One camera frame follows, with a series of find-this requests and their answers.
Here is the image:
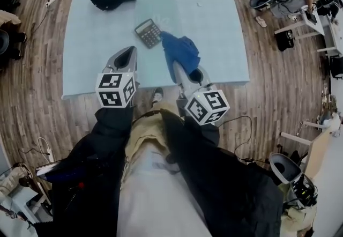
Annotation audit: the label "light wooden table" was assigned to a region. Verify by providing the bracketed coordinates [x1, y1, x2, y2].
[280, 120, 343, 177]

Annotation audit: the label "blue cloth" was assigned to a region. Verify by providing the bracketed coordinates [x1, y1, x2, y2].
[160, 31, 202, 84]

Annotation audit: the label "person's grey shoe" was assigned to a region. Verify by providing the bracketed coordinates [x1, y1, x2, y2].
[151, 86, 165, 104]

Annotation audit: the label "black cap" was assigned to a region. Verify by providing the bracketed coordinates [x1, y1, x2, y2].
[90, 0, 139, 12]

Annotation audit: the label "white desk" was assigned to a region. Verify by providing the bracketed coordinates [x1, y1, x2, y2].
[274, 2, 343, 57]

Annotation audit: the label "white slipper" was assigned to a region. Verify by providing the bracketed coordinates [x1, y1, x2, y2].
[254, 16, 268, 28]

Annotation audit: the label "beige bag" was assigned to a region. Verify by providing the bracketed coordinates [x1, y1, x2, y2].
[0, 165, 32, 201]

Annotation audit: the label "black cable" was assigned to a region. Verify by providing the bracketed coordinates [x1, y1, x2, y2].
[214, 115, 270, 165]

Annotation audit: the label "person's white shirt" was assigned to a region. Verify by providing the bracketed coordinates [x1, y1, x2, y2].
[115, 147, 214, 237]

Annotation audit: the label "light blue tablecloth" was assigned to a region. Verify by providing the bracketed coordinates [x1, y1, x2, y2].
[61, 0, 250, 100]

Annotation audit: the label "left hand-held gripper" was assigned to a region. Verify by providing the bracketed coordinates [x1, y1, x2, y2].
[95, 46, 140, 109]

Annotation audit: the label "person's left forearm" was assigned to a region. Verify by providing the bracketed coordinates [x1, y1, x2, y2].
[52, 104, 136, 186]

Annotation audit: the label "person's khaki trousers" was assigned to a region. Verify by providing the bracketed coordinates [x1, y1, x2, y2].
[125, 100, 185, 168]

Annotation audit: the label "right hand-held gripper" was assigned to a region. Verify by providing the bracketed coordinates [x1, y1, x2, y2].
[172, 61, 231, 127]

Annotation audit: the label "black calculator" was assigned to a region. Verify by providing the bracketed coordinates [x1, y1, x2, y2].
[134, 18, 163, 49]

